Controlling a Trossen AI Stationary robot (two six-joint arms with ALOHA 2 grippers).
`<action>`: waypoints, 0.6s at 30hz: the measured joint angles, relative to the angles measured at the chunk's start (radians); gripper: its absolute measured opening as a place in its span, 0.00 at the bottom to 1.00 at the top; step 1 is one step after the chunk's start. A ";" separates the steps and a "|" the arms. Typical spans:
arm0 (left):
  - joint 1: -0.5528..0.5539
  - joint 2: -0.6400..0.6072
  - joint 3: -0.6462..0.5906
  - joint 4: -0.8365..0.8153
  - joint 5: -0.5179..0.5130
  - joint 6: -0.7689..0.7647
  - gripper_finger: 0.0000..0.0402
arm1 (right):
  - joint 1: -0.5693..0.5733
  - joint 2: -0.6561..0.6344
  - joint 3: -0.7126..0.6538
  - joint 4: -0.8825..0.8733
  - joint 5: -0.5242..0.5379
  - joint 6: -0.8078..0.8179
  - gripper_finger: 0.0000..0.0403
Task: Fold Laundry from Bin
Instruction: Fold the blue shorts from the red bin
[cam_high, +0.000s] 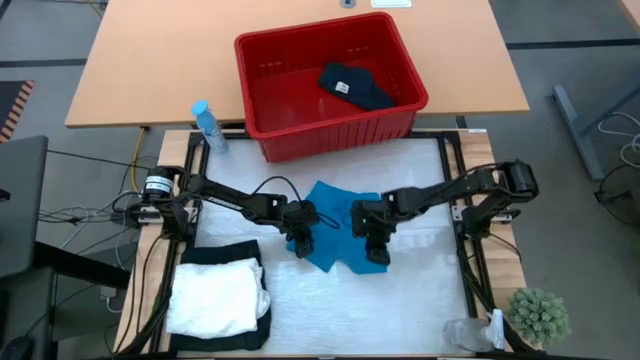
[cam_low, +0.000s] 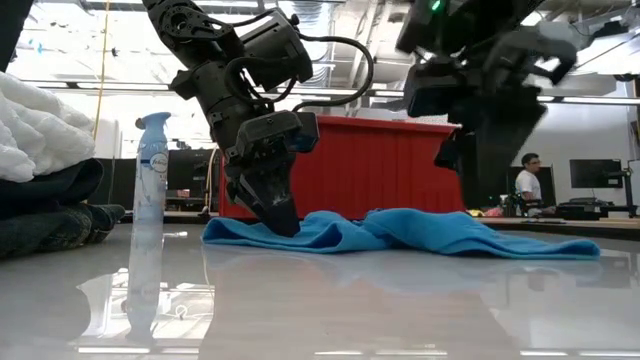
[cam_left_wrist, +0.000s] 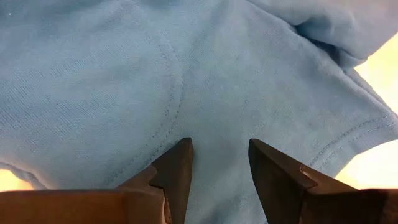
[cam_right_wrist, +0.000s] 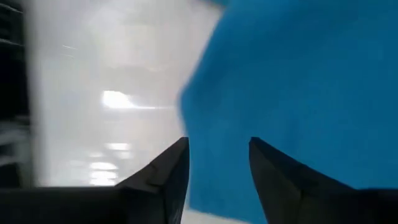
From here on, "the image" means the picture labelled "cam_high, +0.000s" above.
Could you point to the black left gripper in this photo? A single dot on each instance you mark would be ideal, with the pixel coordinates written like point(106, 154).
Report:
point(295, 230)

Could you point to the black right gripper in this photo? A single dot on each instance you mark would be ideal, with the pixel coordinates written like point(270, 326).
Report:
point(385, 220)

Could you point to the blue garment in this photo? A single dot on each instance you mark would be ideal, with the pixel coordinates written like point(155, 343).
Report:
point(335, 240)

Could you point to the dark denim jeans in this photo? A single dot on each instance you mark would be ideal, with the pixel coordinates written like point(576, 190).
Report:
point(220, 252)

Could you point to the white garment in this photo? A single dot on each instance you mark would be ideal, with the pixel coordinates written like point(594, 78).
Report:
point(215, 300)

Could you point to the dark navy garment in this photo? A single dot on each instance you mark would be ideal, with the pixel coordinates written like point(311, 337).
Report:
point(362, 90)

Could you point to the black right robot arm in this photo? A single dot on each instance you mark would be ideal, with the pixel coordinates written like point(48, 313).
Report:
point(450, 190)

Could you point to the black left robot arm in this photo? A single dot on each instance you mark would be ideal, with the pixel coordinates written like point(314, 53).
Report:
point(225, 195)

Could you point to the red plastic laundry bin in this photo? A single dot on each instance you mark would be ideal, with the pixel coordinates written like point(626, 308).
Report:
point(280, 100)

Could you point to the clear spray bottle white trigger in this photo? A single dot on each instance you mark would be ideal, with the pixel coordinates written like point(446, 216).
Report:
point(467, 334)

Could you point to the blue air freshener spray bottle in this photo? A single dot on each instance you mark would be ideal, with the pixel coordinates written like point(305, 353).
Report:
point(209, 125)

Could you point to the small green potted plant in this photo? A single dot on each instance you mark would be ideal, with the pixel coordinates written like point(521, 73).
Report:
point(539, 316)

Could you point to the white power adapter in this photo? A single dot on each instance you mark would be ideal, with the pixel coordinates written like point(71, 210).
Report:
point(108, 293)

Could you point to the black side desk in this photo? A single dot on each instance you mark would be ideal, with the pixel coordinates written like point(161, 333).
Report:
point(75, 265)

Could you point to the grey metal desk leg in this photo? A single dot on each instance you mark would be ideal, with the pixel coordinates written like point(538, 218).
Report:
point(575, 130)

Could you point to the orange wooden desk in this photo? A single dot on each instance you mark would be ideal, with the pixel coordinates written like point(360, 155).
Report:
point(150, 60)
point(632, 10)

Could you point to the white paper sheet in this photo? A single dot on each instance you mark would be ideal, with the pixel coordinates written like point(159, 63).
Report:
point(390, 3)

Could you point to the black computer mouse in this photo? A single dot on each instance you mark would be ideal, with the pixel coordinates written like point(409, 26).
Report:
point(17, 347)

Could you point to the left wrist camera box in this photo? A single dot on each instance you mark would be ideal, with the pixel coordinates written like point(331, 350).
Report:
point(309, 212)

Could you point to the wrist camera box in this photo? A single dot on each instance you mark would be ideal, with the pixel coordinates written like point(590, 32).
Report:
point(309, 212)
point(361, 220)

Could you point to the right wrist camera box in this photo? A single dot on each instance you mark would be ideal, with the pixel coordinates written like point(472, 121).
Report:
point(361, 220)

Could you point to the black metal table frame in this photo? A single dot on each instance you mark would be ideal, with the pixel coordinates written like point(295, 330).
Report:
point(465, 290)

